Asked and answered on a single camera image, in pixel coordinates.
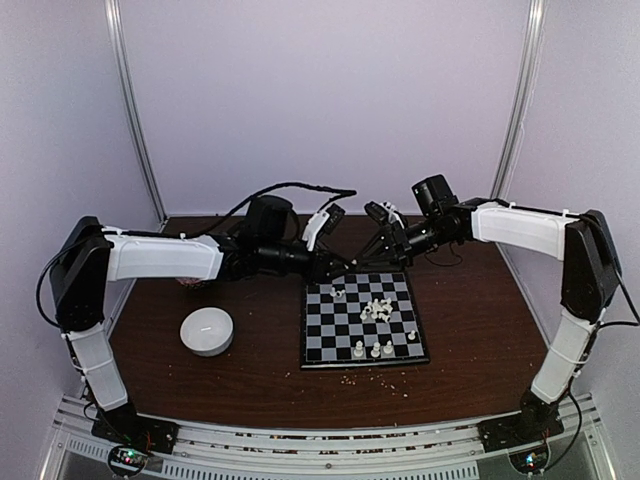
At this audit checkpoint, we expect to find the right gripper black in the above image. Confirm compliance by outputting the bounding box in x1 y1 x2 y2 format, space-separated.
356 214 455 272

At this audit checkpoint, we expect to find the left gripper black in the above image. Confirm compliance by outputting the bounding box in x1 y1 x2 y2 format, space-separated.
258 238 356 287

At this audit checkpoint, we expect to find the white chess bishop piece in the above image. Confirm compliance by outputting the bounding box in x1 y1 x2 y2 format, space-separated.
371 342 381 358

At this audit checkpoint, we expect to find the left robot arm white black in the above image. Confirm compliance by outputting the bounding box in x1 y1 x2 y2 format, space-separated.
49 195 351 444

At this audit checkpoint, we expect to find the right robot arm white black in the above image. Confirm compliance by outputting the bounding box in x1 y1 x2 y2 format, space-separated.
354 175 622 443

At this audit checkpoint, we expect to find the white small chess pawn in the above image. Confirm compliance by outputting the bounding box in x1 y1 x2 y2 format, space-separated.
330 287 346 299

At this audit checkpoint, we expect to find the pile of white chess pieces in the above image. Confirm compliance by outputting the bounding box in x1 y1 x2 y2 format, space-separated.
359 298 393 323

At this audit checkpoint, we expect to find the black grey chess board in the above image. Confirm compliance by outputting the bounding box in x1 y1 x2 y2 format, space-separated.
300 272 431 370

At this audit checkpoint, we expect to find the red patterned small bowl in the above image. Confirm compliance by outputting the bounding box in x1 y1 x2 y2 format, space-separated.
176 278 210 290

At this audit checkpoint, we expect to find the white ceramic bowl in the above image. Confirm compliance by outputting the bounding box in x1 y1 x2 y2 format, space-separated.
180 307 234 357

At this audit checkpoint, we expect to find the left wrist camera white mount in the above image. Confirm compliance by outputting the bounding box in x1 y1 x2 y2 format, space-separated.
302 203 345 252

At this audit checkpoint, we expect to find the right aluminium frame post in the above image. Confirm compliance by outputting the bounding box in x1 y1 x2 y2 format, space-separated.
489 0 546 198

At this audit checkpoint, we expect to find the aluminium frame post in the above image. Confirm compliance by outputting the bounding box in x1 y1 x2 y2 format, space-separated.
489 0 546 198
104 0 168 224

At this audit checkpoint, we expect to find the aluminium front rail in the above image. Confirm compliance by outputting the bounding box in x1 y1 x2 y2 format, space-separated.
36 395 621 479

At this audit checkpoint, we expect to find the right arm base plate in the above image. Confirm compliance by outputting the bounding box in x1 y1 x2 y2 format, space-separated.
477 413 565 453

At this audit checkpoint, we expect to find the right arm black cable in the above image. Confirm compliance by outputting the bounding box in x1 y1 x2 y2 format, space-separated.
542 269 640 474

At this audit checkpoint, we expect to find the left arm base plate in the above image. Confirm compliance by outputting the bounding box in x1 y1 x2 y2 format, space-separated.
91 417 179 454

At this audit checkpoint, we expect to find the left aluminium frame post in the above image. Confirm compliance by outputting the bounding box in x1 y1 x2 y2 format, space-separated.
104 0 168 224

